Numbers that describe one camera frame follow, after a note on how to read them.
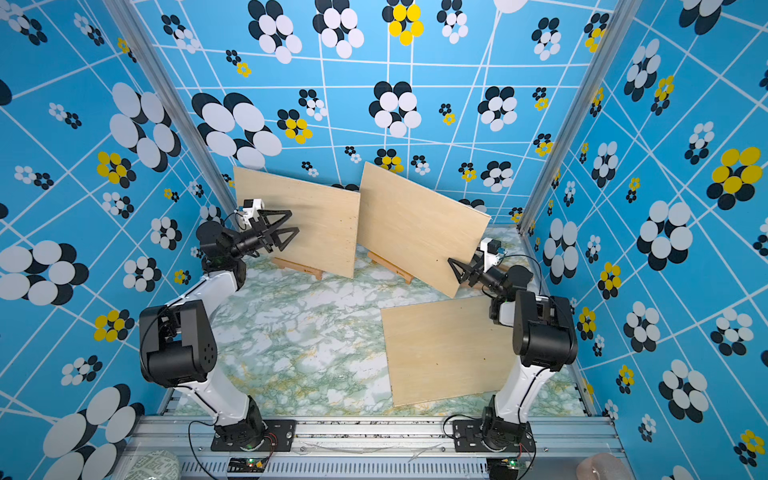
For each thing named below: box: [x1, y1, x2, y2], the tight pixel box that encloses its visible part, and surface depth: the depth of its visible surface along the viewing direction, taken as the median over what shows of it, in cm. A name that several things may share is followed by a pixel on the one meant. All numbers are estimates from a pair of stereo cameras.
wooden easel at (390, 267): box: [368, 250, 415, 285], surface depth 104 cm
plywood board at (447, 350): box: [380, 296, 522, 407], surface depth 89 cm
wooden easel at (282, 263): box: [272, 257, 324, 280], surface depth 104 cm
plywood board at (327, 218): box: [234, 166, 361, 278], surface depth 94 cm
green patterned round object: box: [124, 450, 182, 480], surface depth 69 cm
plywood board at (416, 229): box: [357, 161, 492, 299], surface depth 93 cm
